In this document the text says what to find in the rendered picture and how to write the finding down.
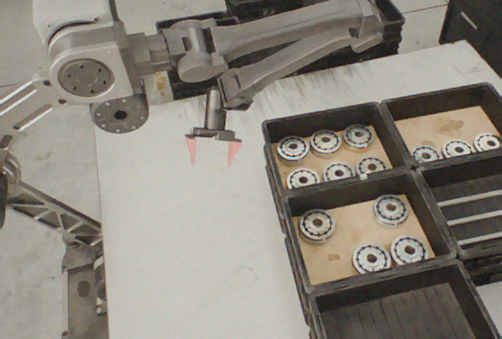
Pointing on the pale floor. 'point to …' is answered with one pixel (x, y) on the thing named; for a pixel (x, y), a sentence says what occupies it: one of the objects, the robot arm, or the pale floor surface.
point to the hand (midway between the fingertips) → (211, 163)
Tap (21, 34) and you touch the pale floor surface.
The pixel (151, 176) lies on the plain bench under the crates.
